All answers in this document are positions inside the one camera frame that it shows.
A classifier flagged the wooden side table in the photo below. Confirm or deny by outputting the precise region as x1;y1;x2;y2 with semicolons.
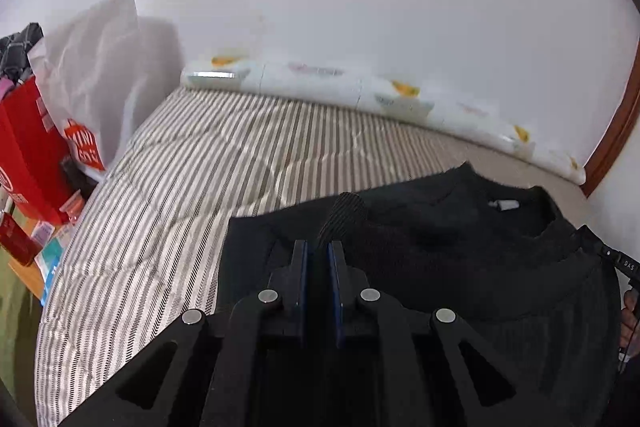
9;207;57;304

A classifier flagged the white plastic bag red print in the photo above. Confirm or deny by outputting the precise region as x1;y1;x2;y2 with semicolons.
27;0;183;172

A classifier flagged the teal box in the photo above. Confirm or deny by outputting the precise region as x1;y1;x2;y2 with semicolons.
34;222;71;295

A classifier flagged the pink bottle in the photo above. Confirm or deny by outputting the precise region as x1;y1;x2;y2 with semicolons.
59;192;85;225

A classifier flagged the brown wooden door frame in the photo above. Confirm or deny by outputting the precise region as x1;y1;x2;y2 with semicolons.
582;52;640;198

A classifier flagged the small dark red box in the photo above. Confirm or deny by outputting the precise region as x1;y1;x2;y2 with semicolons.
0;212;42;267

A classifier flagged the striped bed cover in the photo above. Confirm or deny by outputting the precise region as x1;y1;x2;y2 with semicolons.
34;86;591;427

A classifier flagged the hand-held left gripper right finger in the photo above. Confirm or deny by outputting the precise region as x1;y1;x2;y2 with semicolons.
327;241;576;427

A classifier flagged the white patterned bed bumper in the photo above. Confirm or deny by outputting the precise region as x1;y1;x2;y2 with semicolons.
180;54;587;185

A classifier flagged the red paper bag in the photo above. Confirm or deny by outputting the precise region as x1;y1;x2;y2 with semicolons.
0;74;83;225

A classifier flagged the dark plaid cloth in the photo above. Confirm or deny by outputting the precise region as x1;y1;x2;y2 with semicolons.
0;23;45;82

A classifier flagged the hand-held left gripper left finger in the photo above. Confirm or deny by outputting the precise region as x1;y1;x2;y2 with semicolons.
57;239;313;427

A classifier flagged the black sweatshirt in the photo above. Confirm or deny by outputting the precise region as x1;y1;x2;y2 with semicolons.
215;161;633;427

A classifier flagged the person's right hand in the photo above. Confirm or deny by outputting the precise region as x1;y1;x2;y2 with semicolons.
619;289;640;375

